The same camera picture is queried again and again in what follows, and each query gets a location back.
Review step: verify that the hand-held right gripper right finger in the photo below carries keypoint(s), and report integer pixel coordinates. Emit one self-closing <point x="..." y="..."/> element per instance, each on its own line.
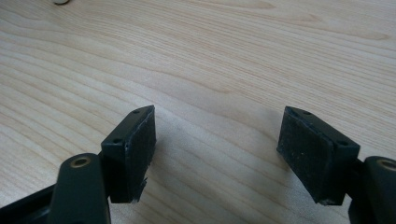
<point x="314" y="155"/>

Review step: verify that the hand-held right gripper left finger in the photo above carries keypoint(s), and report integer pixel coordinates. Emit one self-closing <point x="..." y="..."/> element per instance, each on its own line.
<point x="132" y="155"/>

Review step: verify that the white cylindrical tube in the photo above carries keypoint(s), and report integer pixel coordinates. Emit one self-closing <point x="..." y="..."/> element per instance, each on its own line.
<point x="61" y="1"/>

